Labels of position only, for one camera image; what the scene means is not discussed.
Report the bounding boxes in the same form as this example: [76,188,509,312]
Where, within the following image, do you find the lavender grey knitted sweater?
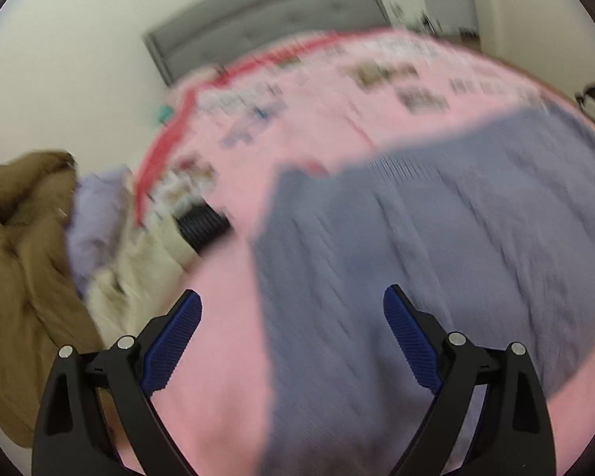
[253,104,595,476]

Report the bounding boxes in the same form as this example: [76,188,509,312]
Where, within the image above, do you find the lavender cloth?
[67,166,134,298]

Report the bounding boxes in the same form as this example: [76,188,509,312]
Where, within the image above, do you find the black ribbed item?
[176,201,231,253]

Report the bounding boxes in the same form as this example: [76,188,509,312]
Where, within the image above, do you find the brown coat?
[0,151,110,449]

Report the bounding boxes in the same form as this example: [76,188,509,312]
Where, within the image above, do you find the cream cloth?
[86,208,204,338]

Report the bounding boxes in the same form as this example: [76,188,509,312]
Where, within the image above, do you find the grey padded headboard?
[144,0,392,87]

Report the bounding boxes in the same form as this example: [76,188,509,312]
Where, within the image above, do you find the bedside clutter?
[392,5,477,43]

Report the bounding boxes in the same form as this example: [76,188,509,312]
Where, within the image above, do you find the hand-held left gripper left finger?
[31,289,203,476]

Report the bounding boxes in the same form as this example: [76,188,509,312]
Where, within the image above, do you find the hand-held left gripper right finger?
[383,284,557,476]

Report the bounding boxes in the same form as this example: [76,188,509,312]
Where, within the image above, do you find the pink printed blanket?
[114,27,595,476]

